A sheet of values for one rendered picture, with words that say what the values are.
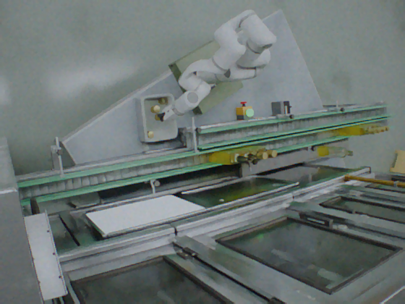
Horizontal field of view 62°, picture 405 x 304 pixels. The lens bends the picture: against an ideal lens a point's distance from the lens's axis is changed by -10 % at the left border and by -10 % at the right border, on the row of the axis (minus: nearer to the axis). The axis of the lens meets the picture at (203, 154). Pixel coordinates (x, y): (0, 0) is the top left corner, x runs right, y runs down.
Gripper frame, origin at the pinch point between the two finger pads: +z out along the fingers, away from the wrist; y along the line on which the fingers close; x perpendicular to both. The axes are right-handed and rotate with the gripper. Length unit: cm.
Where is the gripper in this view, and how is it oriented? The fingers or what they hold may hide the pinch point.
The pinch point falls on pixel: (167, 116)
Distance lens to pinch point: 178.1
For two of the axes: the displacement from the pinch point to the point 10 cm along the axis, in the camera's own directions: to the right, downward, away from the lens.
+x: -2.6, -9.6, 0.7
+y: 8.6, -1.9, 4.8
